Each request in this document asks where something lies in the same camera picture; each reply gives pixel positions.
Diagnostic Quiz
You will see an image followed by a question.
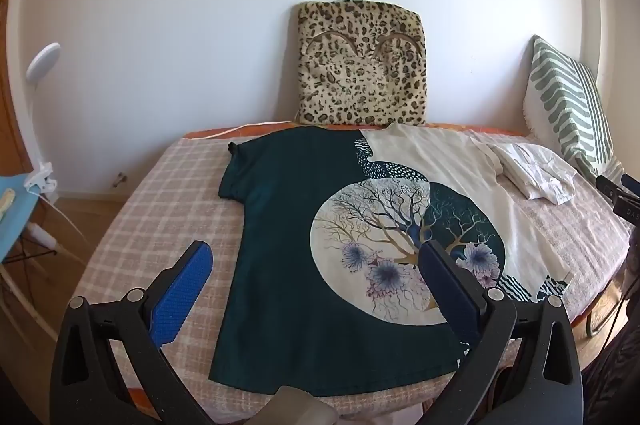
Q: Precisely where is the green striped white pillow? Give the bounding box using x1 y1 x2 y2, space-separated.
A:
522 35 626 178

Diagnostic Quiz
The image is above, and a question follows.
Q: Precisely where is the white clip-on lamp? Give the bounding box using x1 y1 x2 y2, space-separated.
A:
24 42 62 197

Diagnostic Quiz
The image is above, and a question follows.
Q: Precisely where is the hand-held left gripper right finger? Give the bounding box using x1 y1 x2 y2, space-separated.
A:
419 240 586 425

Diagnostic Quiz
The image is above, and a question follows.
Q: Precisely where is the leopard print cushion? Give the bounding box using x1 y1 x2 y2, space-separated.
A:
296 0 427 127

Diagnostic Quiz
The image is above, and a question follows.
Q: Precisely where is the folded white garment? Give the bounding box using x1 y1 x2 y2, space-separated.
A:
472 140 578 206

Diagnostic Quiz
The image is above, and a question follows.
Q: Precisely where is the checked beige blanket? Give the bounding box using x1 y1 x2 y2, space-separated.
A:
70 125 633 411

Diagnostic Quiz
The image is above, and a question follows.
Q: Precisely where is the green and cream printed T-shirt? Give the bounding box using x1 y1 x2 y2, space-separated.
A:
207 122 573 398

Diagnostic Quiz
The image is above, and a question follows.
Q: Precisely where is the orange bed sheet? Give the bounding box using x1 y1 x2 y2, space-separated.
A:
182 121 531 141

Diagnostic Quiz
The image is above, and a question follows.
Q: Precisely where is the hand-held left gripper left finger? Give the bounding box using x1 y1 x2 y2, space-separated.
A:
49 241 214 425

